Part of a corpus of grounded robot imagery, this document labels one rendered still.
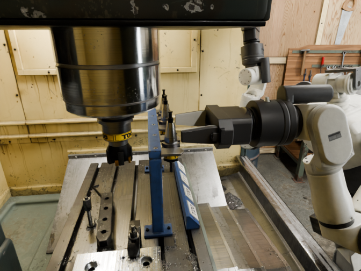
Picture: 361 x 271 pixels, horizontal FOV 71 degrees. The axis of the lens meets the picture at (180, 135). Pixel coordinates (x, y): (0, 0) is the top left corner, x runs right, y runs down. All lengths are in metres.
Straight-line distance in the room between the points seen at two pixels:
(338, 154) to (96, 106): 0.41
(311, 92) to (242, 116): 0.15
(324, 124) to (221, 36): 1.07
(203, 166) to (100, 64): 1.26
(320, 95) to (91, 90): 0.40
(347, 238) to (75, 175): 1.33
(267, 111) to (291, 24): 2.95
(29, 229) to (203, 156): 1.05
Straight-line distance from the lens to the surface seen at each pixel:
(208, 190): 1.46
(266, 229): 1.38
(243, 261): 1.09
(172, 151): 0.78
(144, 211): 1.05
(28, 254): 1.51
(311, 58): 3.44
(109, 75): 0.35
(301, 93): 0.52
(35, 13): 0.32
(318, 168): 0.53
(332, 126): 0.51
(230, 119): 0.42
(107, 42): 0.35
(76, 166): 1.62
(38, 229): 1.63
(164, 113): 1.01
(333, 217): 0.59
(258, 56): 1.06
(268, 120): 0.46
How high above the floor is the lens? 1.56
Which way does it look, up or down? 22 degrees down
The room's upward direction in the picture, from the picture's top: straight up
